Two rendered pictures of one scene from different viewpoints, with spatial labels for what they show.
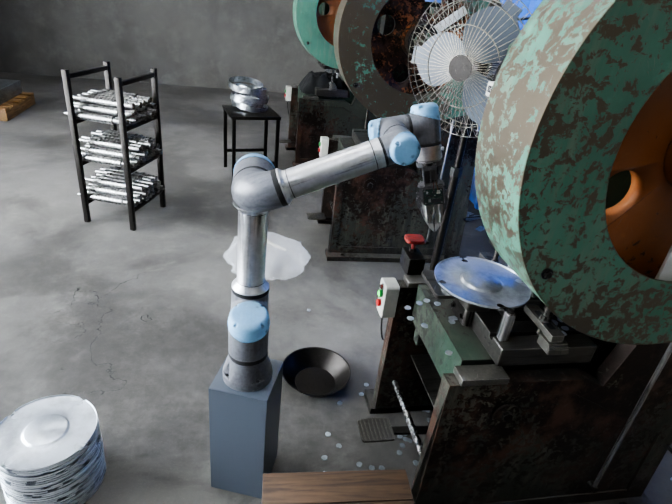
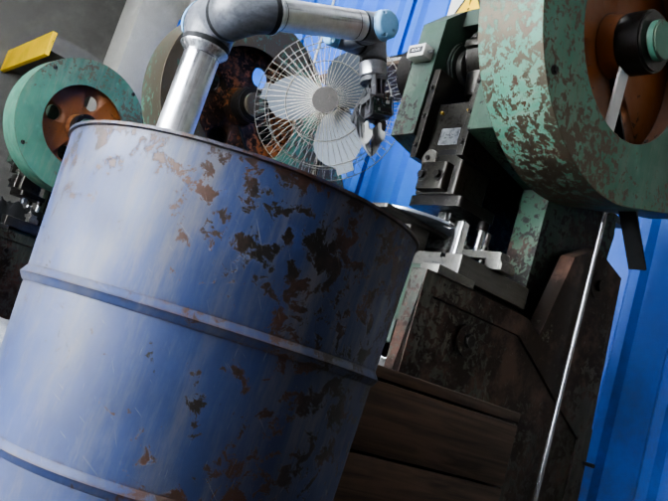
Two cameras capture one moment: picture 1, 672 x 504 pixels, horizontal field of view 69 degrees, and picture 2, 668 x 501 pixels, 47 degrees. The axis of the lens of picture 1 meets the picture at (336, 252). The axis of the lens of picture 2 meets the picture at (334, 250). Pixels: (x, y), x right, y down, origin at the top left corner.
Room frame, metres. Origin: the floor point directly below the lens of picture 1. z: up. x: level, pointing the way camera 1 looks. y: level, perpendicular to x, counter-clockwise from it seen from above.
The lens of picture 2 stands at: (-0.48, 0.61, 0.30)
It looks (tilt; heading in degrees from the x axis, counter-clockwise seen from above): 10 degrees up; 334
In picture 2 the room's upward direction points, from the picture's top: 17 degrees clockwise
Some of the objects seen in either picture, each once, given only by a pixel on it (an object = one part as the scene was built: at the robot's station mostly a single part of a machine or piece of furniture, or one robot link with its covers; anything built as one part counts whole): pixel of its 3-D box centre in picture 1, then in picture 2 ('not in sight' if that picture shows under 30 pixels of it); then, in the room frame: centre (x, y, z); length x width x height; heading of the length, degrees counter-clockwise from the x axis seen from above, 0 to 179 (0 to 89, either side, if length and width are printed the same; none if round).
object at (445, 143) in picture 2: not in sight; (456, 151); (1.31, -0.54, 1.04); 0.17 x 0.15 x 0.30; 103
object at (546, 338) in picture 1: (546, 321); (486, 251); (1.16, -0.62, 0.76); 0.17 x 0.06 x 0.10; 13
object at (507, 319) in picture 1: (506, 324); (458, 238); (1.12, -0.49, 0.75); 0.03 x 0.03 x 0.10; 13
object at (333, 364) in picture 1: (315, 375); not in sight; (1.61, 0.02, 0.04); 0.30 x 0.30 x 0.07
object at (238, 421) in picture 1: (246, 425); not in sight; (1.13, 0.23, 0.23); 0.18 x 0.18 x 0.45; 83
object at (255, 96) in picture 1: (250, 127); not in sight; (4.10, 0.85, 0.40); 0.45 x 0.40 x 0.79; 25
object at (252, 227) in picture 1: (252, 246); (185, 101); (1.26, 0.25, 0.82); 0.15 x 0.12 x 0.55; 11
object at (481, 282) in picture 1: (481, 280); (413, 224); (1.30, -0.45, 0.78); 0.29 x 0.29 x 0.01
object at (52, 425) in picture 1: (45, 430); not in sight; (1.02, 0.82, 0.23); 0.29 x 0.29 x 0.01
